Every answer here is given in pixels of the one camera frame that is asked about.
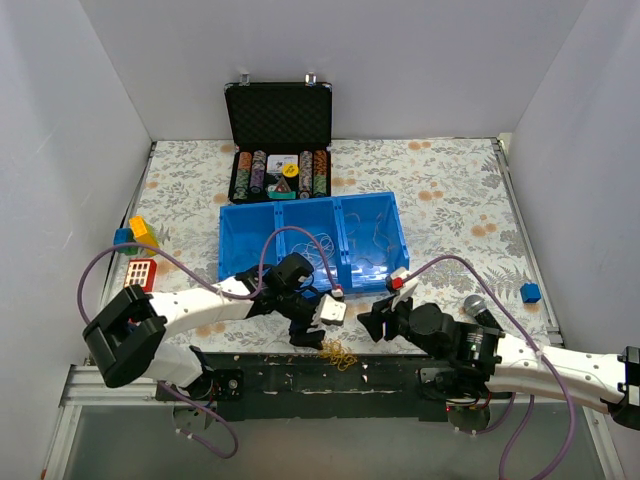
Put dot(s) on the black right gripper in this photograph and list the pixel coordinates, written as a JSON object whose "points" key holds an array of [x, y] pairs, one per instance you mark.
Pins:
{"points": [[388, 320]]}

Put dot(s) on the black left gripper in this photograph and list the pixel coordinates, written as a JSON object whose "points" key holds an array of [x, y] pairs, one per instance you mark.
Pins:
{"points": [[304, 323]]}

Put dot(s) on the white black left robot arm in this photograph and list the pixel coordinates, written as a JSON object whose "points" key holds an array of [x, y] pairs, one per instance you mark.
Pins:
{"points": [[129, 338]]}

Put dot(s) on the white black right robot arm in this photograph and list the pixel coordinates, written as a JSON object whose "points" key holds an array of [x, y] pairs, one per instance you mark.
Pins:
{"points": [[481, 361]]}

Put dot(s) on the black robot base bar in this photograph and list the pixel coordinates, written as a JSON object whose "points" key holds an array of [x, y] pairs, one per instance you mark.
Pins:
{"points": [[307, 386]]}

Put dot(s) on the blue three-compartment plastic bin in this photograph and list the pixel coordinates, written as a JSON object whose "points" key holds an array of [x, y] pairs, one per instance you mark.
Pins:
{"points": [[357, 240]]}

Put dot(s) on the floral table mat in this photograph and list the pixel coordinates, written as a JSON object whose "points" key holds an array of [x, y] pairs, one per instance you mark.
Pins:
{"points": [[454, 205]]}

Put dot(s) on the blue toy cube right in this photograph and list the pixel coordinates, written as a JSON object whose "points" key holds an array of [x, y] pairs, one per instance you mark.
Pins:
{"points": [[530, 293]]}

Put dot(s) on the red white window brick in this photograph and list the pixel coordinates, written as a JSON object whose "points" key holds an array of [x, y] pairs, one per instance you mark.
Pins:
{"points": [[141, 272]]}

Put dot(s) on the yellow toy brick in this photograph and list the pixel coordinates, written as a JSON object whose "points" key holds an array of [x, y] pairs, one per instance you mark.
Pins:
{"points": [[144, 235]]}

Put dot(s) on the black poker chip case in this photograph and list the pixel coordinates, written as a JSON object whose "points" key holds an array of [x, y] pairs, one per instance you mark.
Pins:
{"points": [[282, 133]]}

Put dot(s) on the blue toy brick left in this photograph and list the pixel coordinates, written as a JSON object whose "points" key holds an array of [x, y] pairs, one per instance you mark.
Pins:
{"points": [[122, 236]]}

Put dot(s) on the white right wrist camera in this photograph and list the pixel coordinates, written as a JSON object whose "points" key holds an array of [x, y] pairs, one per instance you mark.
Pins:
{"points": [[401, 284]]}

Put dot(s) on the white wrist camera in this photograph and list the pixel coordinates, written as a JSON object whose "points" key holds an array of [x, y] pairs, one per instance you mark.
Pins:
{"points": [[329, 312], [401, 284]]}

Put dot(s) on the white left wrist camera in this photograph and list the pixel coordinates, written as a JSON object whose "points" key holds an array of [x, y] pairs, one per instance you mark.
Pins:
{"points": [[329, 312]]}

